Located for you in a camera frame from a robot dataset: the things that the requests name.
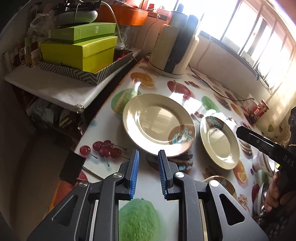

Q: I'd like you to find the white side shelf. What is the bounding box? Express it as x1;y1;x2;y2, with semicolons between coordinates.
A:
4;60;131;113

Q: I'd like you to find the red-lidded sauce jar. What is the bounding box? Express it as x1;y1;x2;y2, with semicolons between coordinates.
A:
249;99;269;123

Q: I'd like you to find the upper green box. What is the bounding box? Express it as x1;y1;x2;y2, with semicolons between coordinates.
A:
48;22;116;44

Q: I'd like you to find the cream plate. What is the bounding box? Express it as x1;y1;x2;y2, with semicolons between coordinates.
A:
122;93;196;157
200;115;240;170
203;175;237;200

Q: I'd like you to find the white small container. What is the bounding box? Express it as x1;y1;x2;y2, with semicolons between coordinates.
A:
242;94;257;114

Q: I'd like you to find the grey oval device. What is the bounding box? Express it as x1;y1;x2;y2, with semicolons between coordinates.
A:
54;10;98;27

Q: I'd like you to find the fruit printed tablecloth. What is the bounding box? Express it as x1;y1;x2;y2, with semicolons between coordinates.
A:
78;60;268;240

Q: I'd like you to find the heart patterned curtain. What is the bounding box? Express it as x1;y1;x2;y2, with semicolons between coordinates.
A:
258;75;295;142

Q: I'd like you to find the large white blue-striped bowl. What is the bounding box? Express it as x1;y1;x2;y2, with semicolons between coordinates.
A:
252;151;275;175

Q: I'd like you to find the black power cable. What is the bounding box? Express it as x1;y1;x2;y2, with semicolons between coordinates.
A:
188;63;256;103

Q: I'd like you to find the black binder clip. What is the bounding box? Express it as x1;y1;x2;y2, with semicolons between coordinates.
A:
59;151;103;186

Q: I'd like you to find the orange box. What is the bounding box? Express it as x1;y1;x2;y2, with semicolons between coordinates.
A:
95;5;148;26

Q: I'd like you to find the cream electric kettle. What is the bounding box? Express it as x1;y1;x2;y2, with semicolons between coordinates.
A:
148;4;200;78

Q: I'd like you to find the stainless steel bowl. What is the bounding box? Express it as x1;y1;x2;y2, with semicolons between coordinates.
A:
253;182;269;216

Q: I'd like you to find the person's right hand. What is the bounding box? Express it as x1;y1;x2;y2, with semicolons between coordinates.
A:
264;172;295;212

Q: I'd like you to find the lower lime green box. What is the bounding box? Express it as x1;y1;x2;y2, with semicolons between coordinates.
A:
40;36;117;68

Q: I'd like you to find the chevron patterned tray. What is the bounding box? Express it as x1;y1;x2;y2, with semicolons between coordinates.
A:
39;50;133;86

